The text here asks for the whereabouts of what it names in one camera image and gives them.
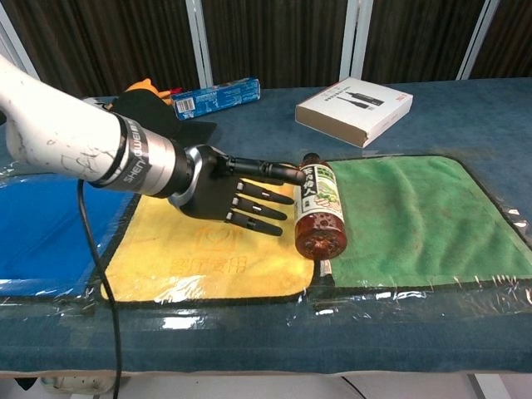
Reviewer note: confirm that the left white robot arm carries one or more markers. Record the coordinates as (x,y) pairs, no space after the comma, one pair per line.
(62,133)

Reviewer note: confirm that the black baseball cap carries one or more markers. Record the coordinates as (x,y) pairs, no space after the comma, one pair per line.
(145,110)

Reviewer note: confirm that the yellow cloth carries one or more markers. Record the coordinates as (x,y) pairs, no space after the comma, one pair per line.
(199,262)

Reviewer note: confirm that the brown tea bottle green label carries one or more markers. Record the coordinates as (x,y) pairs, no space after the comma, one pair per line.
(320,212)

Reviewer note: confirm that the green cloth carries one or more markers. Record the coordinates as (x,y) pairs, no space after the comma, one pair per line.
(415,224)

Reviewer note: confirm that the white partition frame post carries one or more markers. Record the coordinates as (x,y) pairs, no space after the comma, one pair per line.
(354,41)
(14,45)
(199,41)
(476,39)

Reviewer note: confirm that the yellow rubber chicken toy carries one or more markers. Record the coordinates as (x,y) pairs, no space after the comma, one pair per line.
(143,86)

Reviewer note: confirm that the clear plastic film sheet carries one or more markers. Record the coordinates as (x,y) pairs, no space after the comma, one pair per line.
(374,301)

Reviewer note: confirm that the blue cloth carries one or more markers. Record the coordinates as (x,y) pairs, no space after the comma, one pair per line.
(41,232)

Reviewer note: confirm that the white flat product box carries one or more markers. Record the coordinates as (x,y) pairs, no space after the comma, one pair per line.
(353,110)

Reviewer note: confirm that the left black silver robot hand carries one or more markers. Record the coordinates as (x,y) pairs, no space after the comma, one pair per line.
(208,183)

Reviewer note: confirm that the blue cookie box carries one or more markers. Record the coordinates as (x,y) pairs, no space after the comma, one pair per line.
(216,99)

